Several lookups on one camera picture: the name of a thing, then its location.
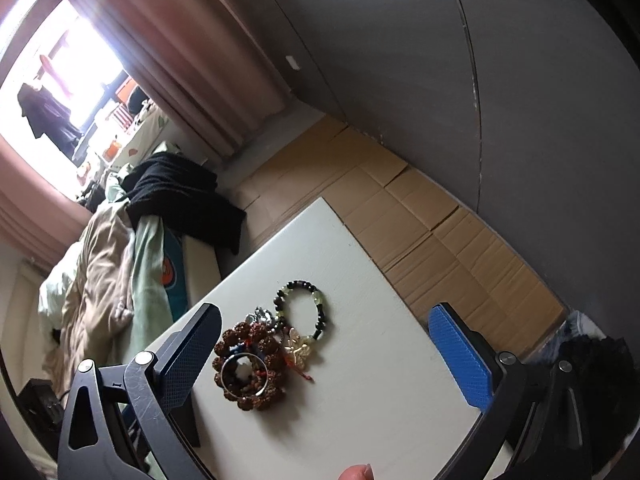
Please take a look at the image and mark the pink curtain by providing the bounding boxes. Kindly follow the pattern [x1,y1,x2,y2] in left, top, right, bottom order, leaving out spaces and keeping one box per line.
[0,139,92,269]
[70,0,288,160]

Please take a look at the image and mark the black bag on sill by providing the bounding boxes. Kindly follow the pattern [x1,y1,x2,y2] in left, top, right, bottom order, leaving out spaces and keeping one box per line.
[127,86,149,116]

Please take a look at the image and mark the orange cup on sill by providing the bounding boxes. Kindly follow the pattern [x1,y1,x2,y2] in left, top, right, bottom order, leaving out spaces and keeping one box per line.
[103,139,122,162]

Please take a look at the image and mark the gold flower pendant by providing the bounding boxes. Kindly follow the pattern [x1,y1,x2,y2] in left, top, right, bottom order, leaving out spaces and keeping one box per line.
[283,328,316,372]

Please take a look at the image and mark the silver chain jewelry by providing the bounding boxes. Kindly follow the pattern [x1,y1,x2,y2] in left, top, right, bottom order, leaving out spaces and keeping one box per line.
[245,307,279,333]

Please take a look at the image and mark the black garment on bed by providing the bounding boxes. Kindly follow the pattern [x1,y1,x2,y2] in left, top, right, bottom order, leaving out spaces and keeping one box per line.
[122,152,246,256]

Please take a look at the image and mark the pink curtain right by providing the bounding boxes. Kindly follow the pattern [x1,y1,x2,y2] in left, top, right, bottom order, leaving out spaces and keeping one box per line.
[70,0,288,160]

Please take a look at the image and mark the person's right hand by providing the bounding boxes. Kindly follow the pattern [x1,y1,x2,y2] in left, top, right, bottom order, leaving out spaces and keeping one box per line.
[338,464,374,480]

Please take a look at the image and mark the black and green bead bracelet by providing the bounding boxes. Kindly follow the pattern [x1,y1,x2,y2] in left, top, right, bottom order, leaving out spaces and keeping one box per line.
[272,279,330,344]

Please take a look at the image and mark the beige duvet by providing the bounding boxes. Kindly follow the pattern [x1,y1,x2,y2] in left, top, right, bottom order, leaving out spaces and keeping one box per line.
[38,202,134,396]

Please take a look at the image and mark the brown rudraksha bead bracelet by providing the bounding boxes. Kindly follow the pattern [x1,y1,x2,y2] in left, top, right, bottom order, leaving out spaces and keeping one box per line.
[211,322,289,412]

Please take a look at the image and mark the hanging dark clothes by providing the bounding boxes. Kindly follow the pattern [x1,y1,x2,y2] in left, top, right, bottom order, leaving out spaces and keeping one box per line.
[17,84,82,160]

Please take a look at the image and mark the green bed sheet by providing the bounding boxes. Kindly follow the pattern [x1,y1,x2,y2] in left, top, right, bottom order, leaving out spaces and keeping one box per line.
[98,174,174,363]

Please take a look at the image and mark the white tissue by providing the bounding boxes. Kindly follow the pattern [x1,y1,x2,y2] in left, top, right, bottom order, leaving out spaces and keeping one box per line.
[230,354,262,384]

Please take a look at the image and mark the pink curtain left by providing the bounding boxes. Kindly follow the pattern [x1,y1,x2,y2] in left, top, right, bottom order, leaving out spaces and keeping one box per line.
[0,139,92,269]

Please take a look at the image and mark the white wall socket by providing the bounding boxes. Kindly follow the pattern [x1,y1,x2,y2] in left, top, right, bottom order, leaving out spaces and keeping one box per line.
[285,55,300,72]

